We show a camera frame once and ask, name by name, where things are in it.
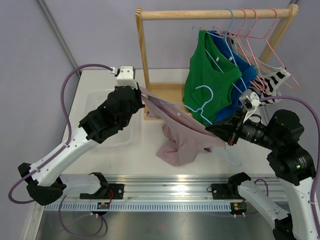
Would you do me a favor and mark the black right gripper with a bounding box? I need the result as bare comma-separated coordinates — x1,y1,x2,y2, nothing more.
206,105,281,150

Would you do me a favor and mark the pink tank top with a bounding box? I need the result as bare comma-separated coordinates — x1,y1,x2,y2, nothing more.
140,87,226,167

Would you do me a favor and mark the green tank top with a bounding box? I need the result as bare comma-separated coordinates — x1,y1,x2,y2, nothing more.
182,29,242,126

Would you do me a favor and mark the blue tank top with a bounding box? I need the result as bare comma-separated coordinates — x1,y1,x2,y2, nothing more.
208,30,258,123

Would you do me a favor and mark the grey tank top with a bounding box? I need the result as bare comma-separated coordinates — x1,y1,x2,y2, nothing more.
227,32,283,74

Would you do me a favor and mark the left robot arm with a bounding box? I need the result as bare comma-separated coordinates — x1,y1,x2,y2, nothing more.
18,86,144,206

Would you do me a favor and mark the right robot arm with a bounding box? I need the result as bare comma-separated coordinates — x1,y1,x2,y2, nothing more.
205,109,320,240

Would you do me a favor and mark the black white striped top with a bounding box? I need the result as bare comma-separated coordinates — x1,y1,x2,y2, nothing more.
227,33,291,99

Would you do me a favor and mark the clear plastic basket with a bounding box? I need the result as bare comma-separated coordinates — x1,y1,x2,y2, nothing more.
83,89,134,149

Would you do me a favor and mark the wooden clothes rack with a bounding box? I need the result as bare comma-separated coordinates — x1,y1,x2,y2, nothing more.
135,5,298,126

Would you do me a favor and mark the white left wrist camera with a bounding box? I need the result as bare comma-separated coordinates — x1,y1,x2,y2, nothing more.
111,65,138,89

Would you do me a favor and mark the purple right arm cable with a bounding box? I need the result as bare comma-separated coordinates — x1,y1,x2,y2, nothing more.
254,96,320,218

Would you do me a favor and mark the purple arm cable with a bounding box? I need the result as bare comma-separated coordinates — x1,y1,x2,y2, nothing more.
8,63,115,237
254,96,320,218

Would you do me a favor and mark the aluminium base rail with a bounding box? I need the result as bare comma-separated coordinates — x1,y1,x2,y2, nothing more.
32,173,288,204

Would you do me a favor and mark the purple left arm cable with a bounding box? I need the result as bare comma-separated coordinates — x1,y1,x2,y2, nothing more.
8,63,115,237

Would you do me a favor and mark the white slotted cable duct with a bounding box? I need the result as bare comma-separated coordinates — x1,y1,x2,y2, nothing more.
44,201,231,212

